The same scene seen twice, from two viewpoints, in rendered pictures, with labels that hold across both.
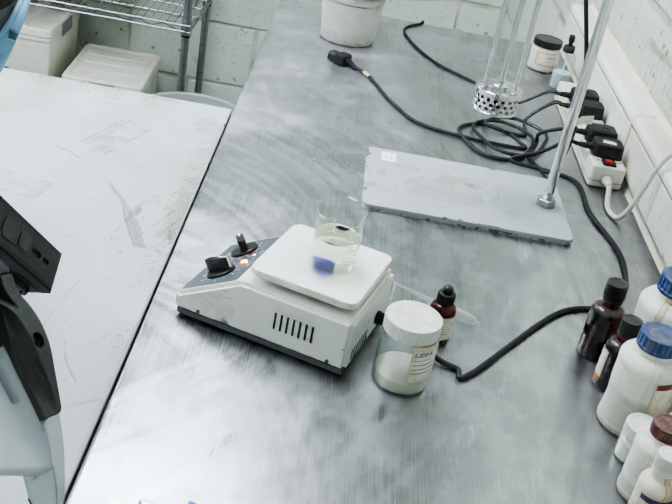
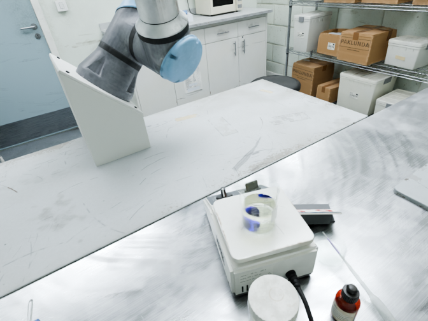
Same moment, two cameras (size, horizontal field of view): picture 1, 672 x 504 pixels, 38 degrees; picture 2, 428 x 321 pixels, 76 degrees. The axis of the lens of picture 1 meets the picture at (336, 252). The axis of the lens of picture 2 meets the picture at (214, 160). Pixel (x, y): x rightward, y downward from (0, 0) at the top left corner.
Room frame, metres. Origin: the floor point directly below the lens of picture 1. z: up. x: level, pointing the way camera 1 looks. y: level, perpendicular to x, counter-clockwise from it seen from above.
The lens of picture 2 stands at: (0.70, -0.21, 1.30)
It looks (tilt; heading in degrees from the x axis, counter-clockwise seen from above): 35 degrees down; 63
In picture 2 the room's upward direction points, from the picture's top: 6 degrees counter-clockwise
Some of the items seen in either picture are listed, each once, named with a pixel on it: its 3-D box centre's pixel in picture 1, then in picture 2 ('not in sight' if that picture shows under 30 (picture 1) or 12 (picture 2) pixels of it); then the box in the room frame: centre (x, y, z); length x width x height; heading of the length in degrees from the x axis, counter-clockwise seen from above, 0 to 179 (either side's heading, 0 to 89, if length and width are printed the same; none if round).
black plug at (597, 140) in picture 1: (601, 146); not in sight; (1.47, -0.39, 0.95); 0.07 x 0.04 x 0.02; 92
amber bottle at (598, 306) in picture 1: (605, 318); not in sight; (0.94, -0.31, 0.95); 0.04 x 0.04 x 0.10
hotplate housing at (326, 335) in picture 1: (295, 291); (253, 227); (0.89, 0.04, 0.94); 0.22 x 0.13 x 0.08; 73
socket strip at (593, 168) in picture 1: (587, 129); not in sight; (1.62, -0.39, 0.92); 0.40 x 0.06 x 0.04; 2
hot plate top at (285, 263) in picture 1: (323, 264); (259, 220); (0.88, 0.01, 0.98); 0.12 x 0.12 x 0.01; 73
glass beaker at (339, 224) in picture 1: (335, 236); (256, 205); (0.87, 0.00, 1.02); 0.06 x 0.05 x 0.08; 140
